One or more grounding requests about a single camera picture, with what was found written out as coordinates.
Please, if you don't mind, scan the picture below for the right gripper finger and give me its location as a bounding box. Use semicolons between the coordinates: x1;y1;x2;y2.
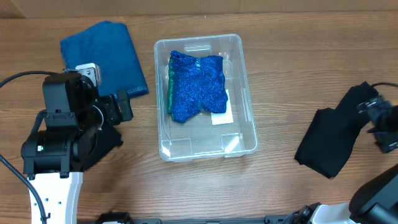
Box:
374;132;397;153
357;95;391;113

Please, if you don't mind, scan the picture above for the black cloth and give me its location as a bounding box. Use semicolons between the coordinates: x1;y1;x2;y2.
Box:
294;108;369;179
84;125;123;171
335;82;379;127

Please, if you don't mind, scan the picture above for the sparkly blue green cloth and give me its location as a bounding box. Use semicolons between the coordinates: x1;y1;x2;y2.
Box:
167;50;228;123

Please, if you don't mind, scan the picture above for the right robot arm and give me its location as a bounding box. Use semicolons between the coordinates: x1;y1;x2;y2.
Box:
285;95;397;223

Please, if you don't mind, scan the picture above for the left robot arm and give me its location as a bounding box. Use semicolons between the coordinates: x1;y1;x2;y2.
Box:
21;72;133;223

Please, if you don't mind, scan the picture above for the blue terry towel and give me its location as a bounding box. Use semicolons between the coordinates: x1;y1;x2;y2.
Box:
60;21;149;98

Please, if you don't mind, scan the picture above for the clear plastic storage bin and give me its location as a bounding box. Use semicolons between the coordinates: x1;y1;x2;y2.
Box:
154;34;258;162

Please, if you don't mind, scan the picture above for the white label in bin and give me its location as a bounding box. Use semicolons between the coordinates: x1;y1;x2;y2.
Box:
211;90;234;125

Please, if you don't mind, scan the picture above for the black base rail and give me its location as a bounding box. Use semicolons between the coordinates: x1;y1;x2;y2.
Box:
78;212;295;224

